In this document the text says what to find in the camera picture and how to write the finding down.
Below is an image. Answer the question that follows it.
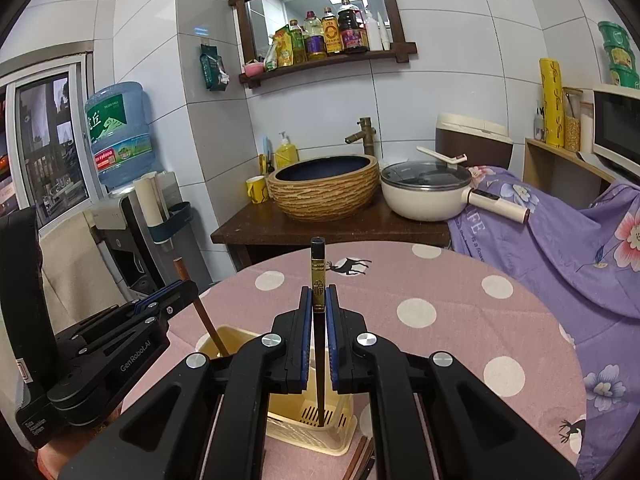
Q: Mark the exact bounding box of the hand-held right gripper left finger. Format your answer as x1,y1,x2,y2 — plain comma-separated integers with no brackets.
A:
60,285,313,480

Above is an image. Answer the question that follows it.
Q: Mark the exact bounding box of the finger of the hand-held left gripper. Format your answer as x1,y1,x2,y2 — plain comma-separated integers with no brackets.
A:
142,280,199,333
131,282,183,314

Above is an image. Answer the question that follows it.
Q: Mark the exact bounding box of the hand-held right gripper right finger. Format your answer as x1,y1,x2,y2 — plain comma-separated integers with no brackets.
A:
325,284,581,480

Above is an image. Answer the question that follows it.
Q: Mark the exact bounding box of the wooden handled spoon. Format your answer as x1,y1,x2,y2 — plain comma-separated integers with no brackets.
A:
173,257,230,357

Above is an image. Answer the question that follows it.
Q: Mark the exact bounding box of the black chopstick with gold band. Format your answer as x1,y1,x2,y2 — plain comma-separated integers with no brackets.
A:
310,236,329,428

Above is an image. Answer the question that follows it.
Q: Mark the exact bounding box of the beige plastic utensil holder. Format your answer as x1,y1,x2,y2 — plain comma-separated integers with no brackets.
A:
196,325,357,457

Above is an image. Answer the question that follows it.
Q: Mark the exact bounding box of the person's left forearm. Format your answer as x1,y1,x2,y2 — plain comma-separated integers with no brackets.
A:
36,417,121,480

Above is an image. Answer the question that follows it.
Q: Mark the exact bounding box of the grey water dispenser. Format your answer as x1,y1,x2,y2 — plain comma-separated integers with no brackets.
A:
90,170,201,306

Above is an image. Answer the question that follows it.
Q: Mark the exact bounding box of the dark blue cup holder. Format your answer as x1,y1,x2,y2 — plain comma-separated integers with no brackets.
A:
150,201,193,245

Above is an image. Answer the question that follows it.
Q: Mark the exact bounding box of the beige cloth cover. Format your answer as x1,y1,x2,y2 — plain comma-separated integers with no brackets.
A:
39,211,128,332

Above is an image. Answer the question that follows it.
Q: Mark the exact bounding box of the dark wooden vanity counter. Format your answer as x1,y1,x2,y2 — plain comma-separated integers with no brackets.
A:
211,195,451,271

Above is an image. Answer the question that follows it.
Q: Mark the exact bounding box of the pink polka dot tablecloth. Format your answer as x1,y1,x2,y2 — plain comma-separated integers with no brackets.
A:
120,240,589,480

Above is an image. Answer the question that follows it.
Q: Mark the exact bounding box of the yellow mug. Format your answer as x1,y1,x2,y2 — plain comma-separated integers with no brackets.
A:
245,176,271,204

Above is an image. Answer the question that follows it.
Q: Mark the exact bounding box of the woven pattern basin sink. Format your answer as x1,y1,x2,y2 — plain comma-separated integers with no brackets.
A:
266,155,381,222

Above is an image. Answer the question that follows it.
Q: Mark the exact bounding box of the cream electric pot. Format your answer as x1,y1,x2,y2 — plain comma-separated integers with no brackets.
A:
380,160,531,224

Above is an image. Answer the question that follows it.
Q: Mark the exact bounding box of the blue water jug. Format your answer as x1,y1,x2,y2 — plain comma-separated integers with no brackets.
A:
84,81,153,191

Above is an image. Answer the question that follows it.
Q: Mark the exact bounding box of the yellow soap pump bottle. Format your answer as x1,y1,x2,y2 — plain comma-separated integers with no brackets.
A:
275,131,300,170

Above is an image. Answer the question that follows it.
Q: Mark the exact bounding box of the sliding glass window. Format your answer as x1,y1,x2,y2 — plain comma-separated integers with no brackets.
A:
0,50,96,236

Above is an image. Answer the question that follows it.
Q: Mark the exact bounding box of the glass pot lid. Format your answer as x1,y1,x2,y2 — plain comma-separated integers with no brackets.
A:
381,160,472,187

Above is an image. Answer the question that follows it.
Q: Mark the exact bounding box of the bronze bamboo style faucet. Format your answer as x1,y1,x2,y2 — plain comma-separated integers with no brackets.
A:
344,117,377,157

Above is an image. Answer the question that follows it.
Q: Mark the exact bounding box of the hanging green bag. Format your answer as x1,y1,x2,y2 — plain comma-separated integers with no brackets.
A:
200,42,230,92

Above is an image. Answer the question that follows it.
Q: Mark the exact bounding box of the purple floral blanket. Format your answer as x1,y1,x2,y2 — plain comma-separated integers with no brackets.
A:
446,164,640,480

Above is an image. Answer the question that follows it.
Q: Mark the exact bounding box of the brown and cream rice cooker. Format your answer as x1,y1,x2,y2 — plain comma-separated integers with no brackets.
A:
434,113,513,171

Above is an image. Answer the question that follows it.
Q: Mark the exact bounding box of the yellow green seasoning pouch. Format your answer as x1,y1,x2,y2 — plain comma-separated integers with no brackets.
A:
274,27,295,68

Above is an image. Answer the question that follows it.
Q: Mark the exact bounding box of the light wooden shelf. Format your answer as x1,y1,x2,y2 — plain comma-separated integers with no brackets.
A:
524,137,621,211

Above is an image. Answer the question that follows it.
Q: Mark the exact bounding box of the green label oil bottle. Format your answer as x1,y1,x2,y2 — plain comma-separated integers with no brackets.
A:
289,20,306,65

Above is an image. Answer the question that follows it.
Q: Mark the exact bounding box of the purple label oil bottle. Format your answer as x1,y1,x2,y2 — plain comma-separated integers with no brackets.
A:
304,11,328,61

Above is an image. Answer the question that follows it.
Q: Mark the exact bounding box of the yellow label sauce bottle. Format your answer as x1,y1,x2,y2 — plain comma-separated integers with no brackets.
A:
321,7,343,57

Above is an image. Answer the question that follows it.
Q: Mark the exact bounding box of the dark soy sauce bottle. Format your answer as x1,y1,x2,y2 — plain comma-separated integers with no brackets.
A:
337,0,370,54

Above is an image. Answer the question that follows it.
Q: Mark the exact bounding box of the glass jar of grains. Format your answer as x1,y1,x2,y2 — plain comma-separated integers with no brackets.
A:
562,87,584,152

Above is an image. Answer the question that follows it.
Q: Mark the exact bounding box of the yellow patterned roll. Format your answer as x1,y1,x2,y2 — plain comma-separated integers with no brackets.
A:
539,58,565,148

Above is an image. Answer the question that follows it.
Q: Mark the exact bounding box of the wooden framed mirror shelf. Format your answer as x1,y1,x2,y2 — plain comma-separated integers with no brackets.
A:
228,0,418,90

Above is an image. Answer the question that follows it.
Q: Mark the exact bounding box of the white microwave oven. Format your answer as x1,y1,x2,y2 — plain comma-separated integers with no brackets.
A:
592,84,640,183

